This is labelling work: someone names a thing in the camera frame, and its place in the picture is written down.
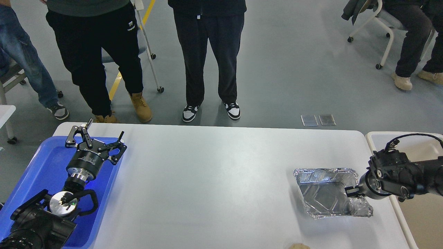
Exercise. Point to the left floor plate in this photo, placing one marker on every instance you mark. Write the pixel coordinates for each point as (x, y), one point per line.
(309, 120)

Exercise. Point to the blue plastic tray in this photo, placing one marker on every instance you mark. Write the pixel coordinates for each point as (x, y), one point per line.
(46, 170)

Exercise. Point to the tan object at table edge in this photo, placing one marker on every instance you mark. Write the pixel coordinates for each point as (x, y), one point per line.
(299, 246)

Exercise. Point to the person in tan boots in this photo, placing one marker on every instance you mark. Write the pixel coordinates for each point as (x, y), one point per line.
(83, 28)

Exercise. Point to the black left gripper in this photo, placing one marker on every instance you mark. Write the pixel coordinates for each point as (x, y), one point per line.
(87, 159)

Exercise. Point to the white rolling chair left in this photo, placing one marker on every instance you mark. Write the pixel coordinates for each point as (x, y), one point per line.
(143, 43)

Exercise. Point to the person in blue jeans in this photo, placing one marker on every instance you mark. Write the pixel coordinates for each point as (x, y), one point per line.
(16, 45)

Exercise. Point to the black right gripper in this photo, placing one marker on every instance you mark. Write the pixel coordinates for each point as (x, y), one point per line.
(366, 188)

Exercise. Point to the aluminium foil tray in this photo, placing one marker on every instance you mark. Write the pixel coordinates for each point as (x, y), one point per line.
(323, 192)

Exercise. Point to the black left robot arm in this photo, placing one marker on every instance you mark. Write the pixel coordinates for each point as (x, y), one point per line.
(60, 200)

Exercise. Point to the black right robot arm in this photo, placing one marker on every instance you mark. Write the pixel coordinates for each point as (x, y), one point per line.
(390, 172)

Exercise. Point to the seated person in black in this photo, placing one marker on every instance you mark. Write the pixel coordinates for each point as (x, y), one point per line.
(418, 17)

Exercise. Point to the right floor plate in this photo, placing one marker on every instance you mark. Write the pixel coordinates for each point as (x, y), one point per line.
(327, 120)

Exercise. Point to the floor plate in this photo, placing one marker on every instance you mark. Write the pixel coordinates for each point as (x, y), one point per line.
(309, 120)
(327, 120)

